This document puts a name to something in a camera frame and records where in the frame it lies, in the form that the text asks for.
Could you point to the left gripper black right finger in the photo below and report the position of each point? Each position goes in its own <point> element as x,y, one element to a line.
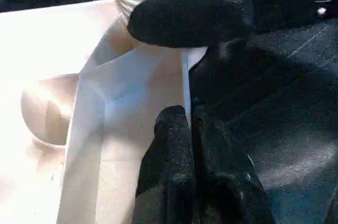
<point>221,176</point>

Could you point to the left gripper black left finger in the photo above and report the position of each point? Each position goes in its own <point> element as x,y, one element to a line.
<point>167,171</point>

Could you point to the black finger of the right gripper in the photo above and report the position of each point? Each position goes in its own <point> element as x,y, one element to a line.
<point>190,15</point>

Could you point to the white plastic table top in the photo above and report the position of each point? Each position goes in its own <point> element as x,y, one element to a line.
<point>52,49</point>

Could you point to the black plastic mat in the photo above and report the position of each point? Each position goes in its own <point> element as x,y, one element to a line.
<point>277,115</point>

